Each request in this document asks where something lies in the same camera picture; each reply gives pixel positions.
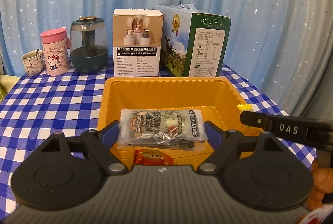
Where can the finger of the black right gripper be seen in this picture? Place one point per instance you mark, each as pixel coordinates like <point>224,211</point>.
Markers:
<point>309,132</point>

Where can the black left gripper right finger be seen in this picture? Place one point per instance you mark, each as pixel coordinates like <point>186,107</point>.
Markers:
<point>225,145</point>

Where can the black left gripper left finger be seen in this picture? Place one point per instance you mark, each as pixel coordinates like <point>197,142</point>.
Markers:
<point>99,143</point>

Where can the clear sesame snack packet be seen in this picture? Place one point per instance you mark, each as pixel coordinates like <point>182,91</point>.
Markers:
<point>181,129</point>

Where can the person's right hand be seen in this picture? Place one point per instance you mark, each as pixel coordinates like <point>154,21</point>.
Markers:
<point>323,184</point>

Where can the red orange snack in tray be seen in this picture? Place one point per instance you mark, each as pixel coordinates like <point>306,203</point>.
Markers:
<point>152,157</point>

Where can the orange plastic tray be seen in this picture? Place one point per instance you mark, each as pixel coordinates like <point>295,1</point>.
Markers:
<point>216,98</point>

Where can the blue white checkered tablecloth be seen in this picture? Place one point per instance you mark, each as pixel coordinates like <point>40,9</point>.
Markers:
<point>37,106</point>

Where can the dark green glass jar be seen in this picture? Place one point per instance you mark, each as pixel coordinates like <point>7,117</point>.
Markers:
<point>88,44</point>

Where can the small patterned ceramic cup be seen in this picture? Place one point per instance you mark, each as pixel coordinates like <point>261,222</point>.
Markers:
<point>33,65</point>

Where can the green blue carton box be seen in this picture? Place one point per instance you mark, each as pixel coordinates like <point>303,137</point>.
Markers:
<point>194,42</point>

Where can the pink Hello Kitty cup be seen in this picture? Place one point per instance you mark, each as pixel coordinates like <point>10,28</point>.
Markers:
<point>55,43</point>

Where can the white humidifier product box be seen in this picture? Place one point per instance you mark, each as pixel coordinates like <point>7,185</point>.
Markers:
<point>137,42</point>

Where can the blue star-patterned curtain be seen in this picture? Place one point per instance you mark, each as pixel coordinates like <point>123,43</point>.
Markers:
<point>260,18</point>

